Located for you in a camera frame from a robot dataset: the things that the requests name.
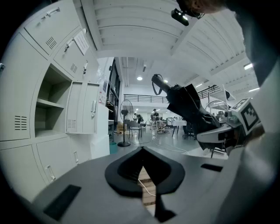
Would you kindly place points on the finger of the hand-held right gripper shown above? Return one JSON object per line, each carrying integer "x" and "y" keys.
{"x": 210, "y": 135}

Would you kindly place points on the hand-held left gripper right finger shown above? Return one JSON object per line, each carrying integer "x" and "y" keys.
{"x": 192, "y": 181}

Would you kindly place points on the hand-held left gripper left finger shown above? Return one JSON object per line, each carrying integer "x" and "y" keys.
{"x": 87, "y": 186}

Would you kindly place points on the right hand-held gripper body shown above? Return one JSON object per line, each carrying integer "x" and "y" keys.
{"x": 246, "y": 116}

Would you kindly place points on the grey metal locker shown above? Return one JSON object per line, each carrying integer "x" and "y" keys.
{"x": 19, "y": 87}

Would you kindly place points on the person's right forearm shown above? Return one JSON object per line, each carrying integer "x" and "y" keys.
{"x": 257, "y": 132}

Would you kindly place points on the black office chair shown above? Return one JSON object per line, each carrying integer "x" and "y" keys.
{"x": 189, "y": 131}

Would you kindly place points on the table with white cloth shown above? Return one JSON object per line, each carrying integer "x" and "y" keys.
{"x": 179, "y": 123}

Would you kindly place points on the teal bin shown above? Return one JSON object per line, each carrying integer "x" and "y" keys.
{"x": 113, "y": 148}

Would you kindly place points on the wooden pallet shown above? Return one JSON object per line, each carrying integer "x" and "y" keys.
{"x": 147, "y": 175}

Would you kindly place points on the white cabinet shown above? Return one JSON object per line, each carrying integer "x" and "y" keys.
{"x": 101, "y": 131}

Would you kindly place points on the cardboard box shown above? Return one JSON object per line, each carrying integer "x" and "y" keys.
{"x": 120, "y": 128}

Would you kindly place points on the black metal railing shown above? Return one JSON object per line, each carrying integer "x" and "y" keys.
{"x": 146, "y": 95}

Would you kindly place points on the grey chair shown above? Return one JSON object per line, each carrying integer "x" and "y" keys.
{"x": 134, "y": 125}

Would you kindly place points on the black standing floor fan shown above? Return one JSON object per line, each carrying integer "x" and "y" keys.
{"x": 124, "y": 112}

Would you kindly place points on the person's black shirt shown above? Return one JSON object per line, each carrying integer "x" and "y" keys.
{"x": 260, "y": 32}

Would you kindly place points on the round ceiling light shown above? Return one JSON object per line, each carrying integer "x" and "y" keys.
{"x": 139, "y": 78}

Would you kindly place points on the person's face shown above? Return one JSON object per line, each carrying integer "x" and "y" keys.
{"x": 207, "y": 4}

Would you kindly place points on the white paper notice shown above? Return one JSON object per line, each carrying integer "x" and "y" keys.
{"x": 81, "y": 42}

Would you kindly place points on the black head camera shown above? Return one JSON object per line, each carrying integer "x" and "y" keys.
{"x": 179, "y": 17}

